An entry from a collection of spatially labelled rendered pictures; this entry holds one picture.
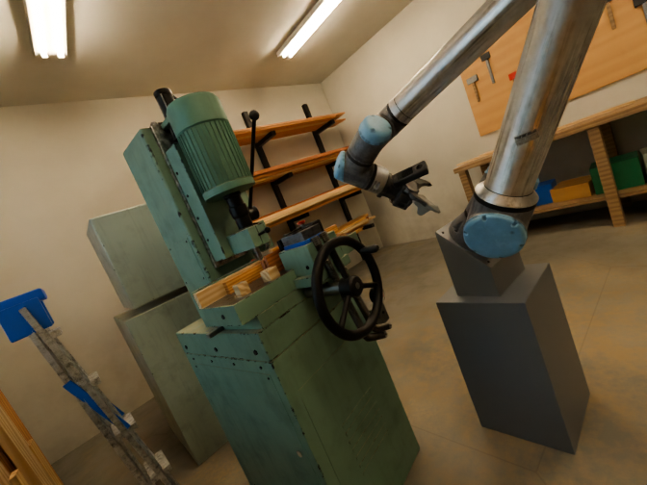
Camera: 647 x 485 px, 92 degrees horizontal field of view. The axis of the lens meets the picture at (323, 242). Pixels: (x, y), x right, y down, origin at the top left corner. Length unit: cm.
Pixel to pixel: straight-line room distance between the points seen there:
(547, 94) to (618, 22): 297
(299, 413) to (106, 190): 289
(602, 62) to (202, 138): 336
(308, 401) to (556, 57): 100
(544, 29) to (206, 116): 85
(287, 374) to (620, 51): 352
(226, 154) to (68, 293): 249
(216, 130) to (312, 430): 94
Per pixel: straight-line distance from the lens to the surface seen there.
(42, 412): 343
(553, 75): 82
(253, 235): 105
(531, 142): 85
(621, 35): 378
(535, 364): 125
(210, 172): 104
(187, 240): 122
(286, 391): 96
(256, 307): 88
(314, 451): 107
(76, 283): 333
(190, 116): 108
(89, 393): 160
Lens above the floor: 106
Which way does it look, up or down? 7 degrees down
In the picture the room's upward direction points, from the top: 22 degrees counter-clockwise
